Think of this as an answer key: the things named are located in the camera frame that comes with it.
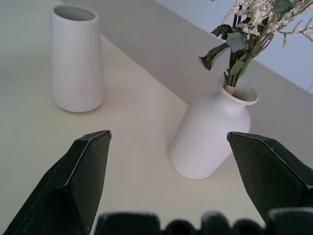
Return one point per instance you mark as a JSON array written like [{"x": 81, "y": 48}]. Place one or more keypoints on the white flared-neck bottle vase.
[{"x": 207, "y": 137}]

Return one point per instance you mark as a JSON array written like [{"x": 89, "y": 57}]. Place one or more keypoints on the white flower bouquet green leaves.
[{"x": 249, "y": 27}]

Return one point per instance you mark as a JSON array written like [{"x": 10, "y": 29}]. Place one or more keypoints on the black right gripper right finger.
[{"x": 269, "y": 171}]

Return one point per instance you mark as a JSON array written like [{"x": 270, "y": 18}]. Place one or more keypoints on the tall white cylindrical vase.
[{"x": 77, "y": 61}]

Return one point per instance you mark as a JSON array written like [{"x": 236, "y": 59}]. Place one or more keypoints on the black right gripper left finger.
[{"x": 73, "y": 178}]

